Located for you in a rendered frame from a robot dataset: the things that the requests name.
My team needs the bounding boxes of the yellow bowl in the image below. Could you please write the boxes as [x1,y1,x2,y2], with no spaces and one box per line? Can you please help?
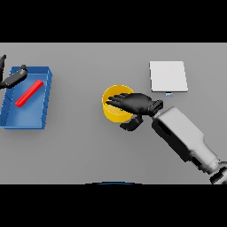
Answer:
[101,84,136,124]

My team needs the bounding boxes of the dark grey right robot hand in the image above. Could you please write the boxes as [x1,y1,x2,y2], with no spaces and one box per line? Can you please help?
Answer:
[106,92,164,132]

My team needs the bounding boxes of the blue tray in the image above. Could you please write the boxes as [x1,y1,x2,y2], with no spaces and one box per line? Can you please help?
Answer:
[0,66,53,130]

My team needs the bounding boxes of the red beaker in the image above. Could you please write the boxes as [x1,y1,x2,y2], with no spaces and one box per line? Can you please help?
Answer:
[14,79,44,108]

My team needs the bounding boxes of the pale square measuring scale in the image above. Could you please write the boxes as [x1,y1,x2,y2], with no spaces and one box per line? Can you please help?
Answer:
[148,60,189,98]

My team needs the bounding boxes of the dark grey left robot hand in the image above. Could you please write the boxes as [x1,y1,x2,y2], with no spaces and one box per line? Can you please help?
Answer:
[0,54,28,90]

